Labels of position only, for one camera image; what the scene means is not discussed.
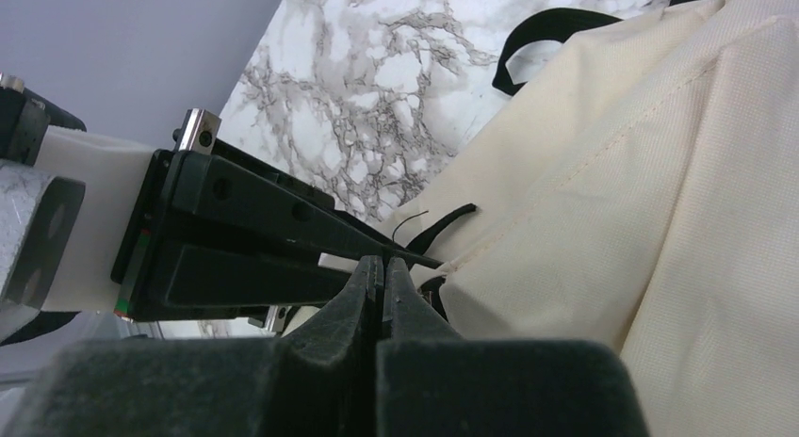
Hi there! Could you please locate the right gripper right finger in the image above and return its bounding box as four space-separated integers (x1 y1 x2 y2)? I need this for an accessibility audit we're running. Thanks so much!
376 258 649 436

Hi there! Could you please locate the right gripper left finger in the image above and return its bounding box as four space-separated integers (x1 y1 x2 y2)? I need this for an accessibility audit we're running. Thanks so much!
5 257 383 436

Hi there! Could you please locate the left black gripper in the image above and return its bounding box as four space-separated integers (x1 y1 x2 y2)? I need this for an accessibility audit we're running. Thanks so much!
111 150 437 322

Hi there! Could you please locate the cream canvas backpack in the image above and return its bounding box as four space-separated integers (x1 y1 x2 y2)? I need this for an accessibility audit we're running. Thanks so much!
377 0 798 436

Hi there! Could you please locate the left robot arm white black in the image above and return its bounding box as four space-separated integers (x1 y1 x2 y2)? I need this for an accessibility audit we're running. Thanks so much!
1 75 437 322

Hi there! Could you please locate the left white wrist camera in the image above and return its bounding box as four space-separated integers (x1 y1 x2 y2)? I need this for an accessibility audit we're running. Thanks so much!
1 126 155 339

